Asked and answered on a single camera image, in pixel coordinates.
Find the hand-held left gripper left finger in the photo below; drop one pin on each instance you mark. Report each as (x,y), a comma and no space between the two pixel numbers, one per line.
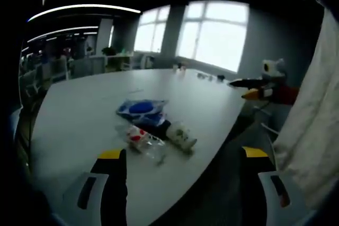
(96,186)

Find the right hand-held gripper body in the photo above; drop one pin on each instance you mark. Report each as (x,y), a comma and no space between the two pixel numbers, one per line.
(272,68)

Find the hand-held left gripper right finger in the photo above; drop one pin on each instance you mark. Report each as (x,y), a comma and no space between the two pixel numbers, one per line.
(267,186)

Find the clear packet with red print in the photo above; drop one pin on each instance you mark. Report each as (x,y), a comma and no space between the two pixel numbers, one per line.
(136,136)

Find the clear plastic wrapper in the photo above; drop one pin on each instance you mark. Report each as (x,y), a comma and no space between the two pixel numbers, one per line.
(155,149)

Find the blue packet with round print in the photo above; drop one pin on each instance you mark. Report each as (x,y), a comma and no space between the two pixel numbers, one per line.
(141,108)

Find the dark small items on table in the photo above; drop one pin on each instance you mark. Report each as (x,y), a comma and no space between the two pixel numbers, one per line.
(210,76)

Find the white tabletop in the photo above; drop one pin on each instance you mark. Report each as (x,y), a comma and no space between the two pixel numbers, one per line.
(87,109)

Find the large window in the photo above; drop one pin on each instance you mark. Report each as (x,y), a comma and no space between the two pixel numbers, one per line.
(215,32)

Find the small bottles on table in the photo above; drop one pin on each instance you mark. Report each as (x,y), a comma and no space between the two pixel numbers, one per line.
(179,68)

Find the narrow window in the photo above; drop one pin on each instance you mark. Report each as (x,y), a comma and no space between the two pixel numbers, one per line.
(152,30)

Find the potted plant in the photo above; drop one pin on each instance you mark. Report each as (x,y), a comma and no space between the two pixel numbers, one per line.
(109,51)

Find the dim ceiling light strip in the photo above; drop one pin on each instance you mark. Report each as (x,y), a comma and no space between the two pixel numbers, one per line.
(63,31)

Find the long ceiling light strip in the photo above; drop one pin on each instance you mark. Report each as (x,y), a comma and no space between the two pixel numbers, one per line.
(84,9)

